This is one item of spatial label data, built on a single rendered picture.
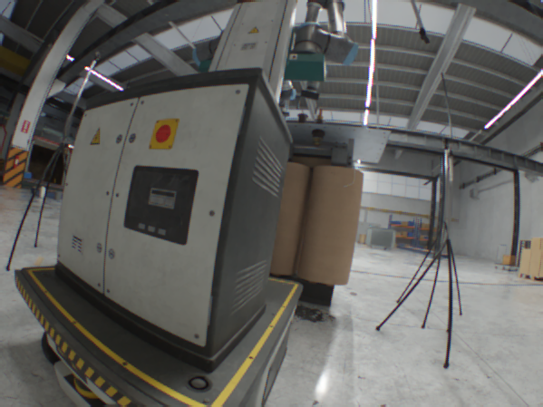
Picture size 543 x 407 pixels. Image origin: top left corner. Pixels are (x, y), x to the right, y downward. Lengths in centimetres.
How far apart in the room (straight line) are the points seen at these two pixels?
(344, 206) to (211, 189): 142
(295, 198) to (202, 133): 143
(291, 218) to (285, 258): 32
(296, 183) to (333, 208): 34
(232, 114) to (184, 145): 10
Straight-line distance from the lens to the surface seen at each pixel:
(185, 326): 40
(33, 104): 1119
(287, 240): 175
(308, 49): 115
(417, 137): 1098
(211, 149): 36
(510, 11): 563
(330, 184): 172
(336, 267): 170
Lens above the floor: 59
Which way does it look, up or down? 5 degrees up
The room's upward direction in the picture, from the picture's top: 9 degrees clockwise
